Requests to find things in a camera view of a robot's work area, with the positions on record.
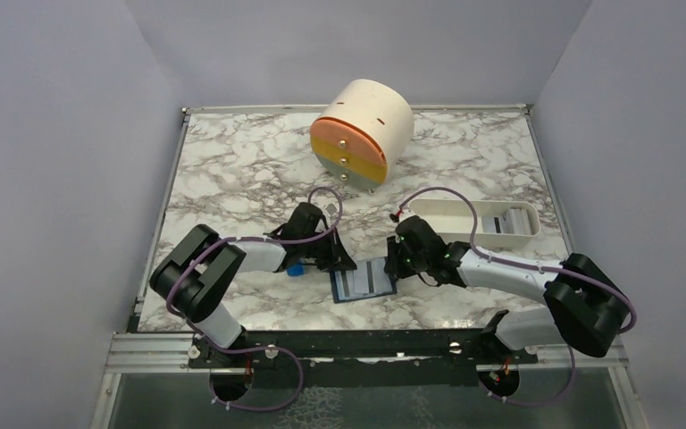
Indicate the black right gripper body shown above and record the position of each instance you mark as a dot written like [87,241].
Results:
[404,264]

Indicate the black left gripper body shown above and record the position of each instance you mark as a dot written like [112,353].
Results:
[323,251]

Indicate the white striped card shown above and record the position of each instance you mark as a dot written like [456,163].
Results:
[372,278]
[347,285]

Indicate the blue card holder wallet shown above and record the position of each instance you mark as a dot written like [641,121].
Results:
[335,291]

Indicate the white rectangular plastic tray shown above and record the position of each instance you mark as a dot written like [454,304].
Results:
[453,220]

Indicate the stack of white cards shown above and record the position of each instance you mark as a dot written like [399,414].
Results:
[517,221]

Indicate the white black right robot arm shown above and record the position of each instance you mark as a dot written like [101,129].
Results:
[579,305]

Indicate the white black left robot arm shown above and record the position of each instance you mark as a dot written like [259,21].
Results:
[195,276]

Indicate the small blue plastic box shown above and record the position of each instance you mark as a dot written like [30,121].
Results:
[295,270]

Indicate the round beige drawer cabinet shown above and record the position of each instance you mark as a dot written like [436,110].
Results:
[361,134]

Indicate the black metal base rail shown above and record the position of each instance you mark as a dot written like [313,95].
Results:
[356,358]

